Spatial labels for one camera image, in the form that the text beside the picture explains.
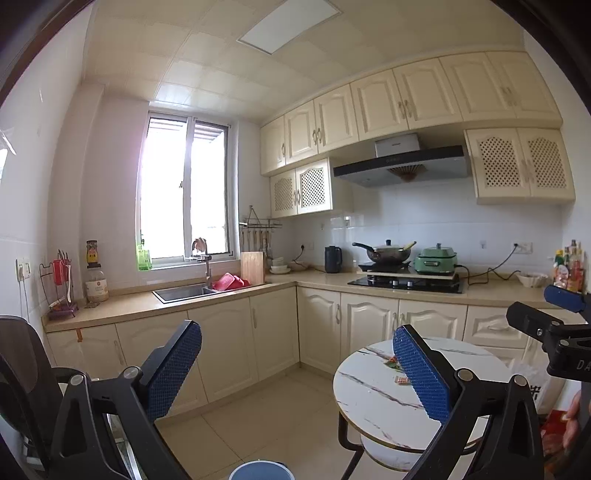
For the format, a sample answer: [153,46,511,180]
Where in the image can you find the pink plastic bag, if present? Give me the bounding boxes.
[511,361,565,415]

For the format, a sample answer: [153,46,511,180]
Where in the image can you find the blue plastic trash bucket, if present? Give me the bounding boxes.
[228,460,294,480]

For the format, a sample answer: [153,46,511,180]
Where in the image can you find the kitchen window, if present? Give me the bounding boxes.
[136,112,235,268]

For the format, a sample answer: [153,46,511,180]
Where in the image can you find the person right hand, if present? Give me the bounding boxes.
[562,392,581,450]

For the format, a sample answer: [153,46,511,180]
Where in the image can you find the white bowl on counter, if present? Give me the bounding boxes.
[517,273,549,288]

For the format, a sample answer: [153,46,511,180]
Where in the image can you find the condiment bottles group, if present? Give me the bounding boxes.
[552,239,587,293]

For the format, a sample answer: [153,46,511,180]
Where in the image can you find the round white marble table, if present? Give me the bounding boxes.
[332,337,511,479]

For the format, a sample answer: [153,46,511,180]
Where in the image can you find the large oil bottle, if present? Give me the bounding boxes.
[85,240,109,303]

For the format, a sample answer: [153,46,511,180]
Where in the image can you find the steel sink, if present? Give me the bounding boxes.
[152,284,216,304]

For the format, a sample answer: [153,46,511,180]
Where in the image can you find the black gas stove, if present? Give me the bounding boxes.
[349,263,466,294]

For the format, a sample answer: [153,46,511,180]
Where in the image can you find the green electric cooker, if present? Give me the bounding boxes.
[413,243,457,275]

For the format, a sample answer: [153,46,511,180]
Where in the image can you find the utensil rack stand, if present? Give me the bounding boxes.
[39,249,78,320]

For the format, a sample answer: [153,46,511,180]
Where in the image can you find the lower cream cabinets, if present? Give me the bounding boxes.
[43,282,545,415]

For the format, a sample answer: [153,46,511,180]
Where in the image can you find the green dish soap bottle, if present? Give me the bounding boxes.
[136,239,152,271]

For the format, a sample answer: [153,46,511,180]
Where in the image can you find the sink faucet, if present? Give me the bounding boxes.
[191,237,212,288]

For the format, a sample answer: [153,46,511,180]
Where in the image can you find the red plastic basin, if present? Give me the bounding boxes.
[211,273,250,292]

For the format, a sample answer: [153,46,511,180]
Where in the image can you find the black wok with lid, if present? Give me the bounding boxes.
[352,239,417,265]

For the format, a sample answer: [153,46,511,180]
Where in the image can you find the wooden cutting board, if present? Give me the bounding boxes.
[239,252,266,286]

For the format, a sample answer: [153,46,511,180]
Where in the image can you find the black electric kettle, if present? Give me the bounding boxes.
[325,246,342,274]

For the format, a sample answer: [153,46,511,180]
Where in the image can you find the stacked white bowls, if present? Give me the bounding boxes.
[270,257,290,275]

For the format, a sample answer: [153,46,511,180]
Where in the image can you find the range hood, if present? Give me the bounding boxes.
[332,134,469,188]

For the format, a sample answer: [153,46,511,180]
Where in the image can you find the ceiling light panel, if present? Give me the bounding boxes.
[238,0,342,55]

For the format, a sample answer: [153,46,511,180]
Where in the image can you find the black power cable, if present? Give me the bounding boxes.
[454,244,522,287]

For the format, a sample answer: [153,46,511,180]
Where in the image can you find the wall power outlet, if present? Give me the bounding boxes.
[513,242,533,255]

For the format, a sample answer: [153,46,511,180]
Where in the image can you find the hanging utensil rail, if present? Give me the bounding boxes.
[238,205,283,258]

